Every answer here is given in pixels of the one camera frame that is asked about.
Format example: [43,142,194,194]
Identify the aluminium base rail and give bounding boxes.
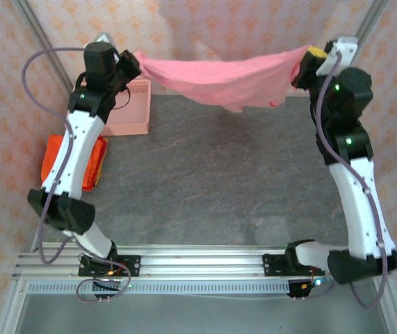
[12,243,394,279]

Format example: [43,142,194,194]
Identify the aluminium table side rail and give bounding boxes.
[29,229,45,252]

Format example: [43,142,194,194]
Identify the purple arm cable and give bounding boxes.
[22,47,132,304]
[302,51,390,310]

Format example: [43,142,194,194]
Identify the pink t-shirt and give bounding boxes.
[133,44,312,114]

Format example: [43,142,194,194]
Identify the aluminium frame post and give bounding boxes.
[354,0,389,39]
[12,0,76,95]

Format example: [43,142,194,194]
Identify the pink plastic basket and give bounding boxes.
[99,79,150,136]

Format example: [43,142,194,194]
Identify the white slotted cable duct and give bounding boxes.
[27,280,289,295]

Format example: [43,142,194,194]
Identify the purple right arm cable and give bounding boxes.
[302,51,390,310]

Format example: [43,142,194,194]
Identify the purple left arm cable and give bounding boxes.
[22,47,132,304]

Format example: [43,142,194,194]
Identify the grey metal lower panel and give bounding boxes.
[13,292,385,334]

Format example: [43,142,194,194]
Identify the orange folded t-shirt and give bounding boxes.
[40,134,109,192]

